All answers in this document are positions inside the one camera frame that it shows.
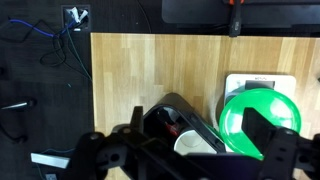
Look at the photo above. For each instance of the white paper cup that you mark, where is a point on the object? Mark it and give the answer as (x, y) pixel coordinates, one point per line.
(195, 141)

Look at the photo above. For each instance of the orange and black clamp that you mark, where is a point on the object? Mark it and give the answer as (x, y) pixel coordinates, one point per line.
(235, 23)

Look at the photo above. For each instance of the wall power socket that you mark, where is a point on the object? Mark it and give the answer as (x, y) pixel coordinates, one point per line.
(75, 16)

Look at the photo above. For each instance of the light grey metal bar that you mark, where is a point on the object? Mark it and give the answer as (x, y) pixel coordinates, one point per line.
(50, 160)

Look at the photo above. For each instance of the black plastic bin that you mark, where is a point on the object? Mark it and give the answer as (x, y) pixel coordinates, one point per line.
(176, 100)

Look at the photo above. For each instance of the green plastic plate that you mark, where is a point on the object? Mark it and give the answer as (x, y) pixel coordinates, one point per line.
(266, 103)

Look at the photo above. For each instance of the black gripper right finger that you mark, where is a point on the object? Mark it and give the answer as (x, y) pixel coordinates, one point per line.
(258, 133)

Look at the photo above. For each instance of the silver metal rod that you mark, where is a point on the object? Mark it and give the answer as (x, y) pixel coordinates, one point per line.
(15, 105)

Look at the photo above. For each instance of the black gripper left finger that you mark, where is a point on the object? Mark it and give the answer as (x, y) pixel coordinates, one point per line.
(137, 118)

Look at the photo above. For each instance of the white kitchen scale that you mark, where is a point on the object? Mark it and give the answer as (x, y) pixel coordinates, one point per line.
(236, 83)

